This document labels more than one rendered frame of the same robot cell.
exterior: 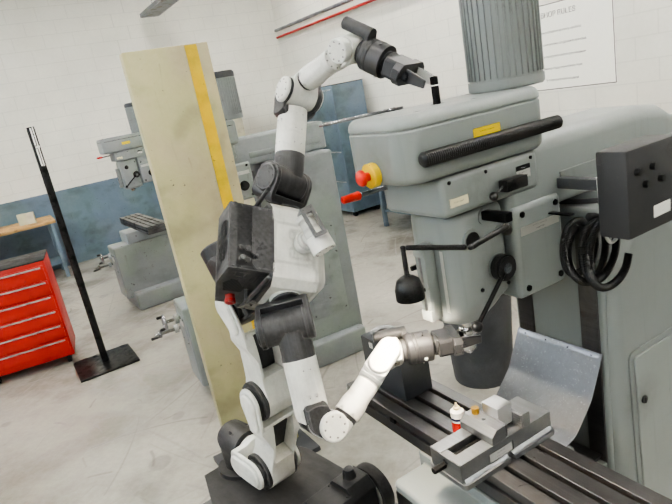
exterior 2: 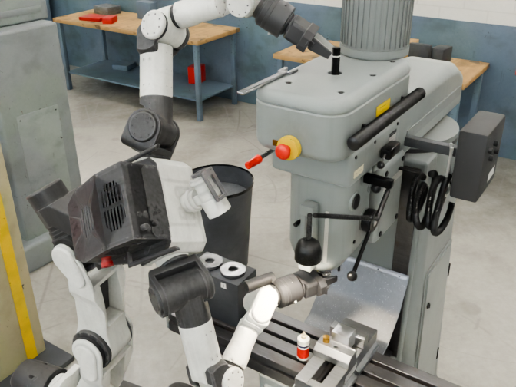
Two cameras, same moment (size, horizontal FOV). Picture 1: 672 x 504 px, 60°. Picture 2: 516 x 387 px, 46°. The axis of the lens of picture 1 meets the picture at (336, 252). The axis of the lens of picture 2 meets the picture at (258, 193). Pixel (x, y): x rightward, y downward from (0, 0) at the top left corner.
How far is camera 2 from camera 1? 0.72 m
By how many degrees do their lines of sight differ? 28
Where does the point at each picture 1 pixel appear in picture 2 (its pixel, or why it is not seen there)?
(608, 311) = (419, 242)
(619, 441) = (408, 340)
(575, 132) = not seen: hidden behind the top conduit
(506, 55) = (390, 30)
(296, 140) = (167, 84)
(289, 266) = (181, 228)
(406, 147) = (337, 130)
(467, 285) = (345, 239)
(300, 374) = (203, 338)
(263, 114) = not seen: outside the picture
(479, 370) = not seen: hidden behind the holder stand
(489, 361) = (232, 252)
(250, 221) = (141, 183)
